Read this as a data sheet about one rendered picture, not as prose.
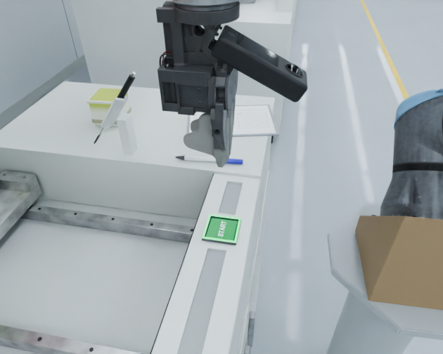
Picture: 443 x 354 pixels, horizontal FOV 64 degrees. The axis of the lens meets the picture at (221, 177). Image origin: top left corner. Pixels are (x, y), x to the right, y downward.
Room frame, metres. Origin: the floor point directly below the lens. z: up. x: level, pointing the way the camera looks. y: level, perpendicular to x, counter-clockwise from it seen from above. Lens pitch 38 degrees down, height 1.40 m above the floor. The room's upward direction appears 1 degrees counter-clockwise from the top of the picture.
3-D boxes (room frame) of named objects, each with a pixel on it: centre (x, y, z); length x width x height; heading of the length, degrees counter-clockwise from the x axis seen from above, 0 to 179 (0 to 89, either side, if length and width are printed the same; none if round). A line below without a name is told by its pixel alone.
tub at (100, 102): (0.78, 0.26, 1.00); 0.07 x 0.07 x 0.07; 82
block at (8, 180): (0.63, 0.46, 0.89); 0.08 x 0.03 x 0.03; 78
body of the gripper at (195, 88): (0.41, 0.02, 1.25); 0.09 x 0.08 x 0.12; 78
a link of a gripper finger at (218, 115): (0.39, 0.00, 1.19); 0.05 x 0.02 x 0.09; 168
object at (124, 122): (0.64, 0.21, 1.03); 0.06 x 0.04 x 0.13; 78
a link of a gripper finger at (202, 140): (0.40, 0.02, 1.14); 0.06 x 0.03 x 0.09; 78
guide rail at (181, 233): (0.56, 0.28, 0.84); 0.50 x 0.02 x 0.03; 78
